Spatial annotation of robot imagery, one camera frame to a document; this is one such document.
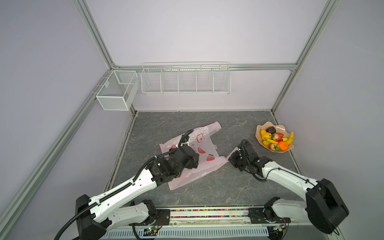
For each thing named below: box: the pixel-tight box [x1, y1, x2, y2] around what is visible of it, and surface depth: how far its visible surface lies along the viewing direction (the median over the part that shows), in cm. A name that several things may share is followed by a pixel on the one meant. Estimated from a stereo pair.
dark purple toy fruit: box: [266, 126, 276, 135], surface depth 104 cm
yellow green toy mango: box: [263, 137, 279, 146], surface depth 98 cm
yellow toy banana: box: [284, 132, 295, 145], surface depth 98 cm
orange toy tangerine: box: [278, 141, 289, 151], surface depth 94 cm
